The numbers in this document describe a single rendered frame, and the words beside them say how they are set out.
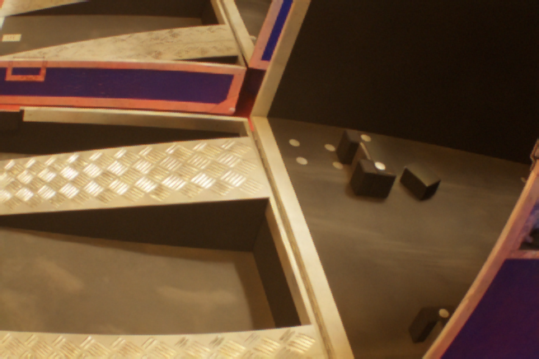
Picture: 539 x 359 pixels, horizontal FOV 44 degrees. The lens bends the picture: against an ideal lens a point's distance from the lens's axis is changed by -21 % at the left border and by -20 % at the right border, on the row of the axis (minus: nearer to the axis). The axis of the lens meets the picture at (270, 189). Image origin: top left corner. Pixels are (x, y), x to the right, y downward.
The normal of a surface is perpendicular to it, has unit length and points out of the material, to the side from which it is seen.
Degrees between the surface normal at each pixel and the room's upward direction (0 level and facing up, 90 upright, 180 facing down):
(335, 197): 0
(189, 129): 90
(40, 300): 1
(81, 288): 1
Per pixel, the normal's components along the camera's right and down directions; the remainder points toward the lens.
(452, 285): 0.29, -0.77
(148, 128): 0.22, 0.63
